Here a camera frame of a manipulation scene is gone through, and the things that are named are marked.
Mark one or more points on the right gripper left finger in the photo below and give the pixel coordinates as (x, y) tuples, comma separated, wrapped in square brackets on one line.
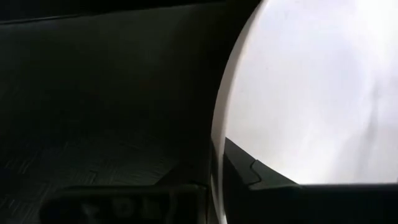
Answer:
[(124, 205)]

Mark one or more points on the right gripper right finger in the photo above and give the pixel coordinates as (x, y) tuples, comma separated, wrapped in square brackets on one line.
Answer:
[(280, 205)]

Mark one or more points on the white round plate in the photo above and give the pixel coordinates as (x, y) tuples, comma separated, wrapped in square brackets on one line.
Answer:
[(311, 93)]

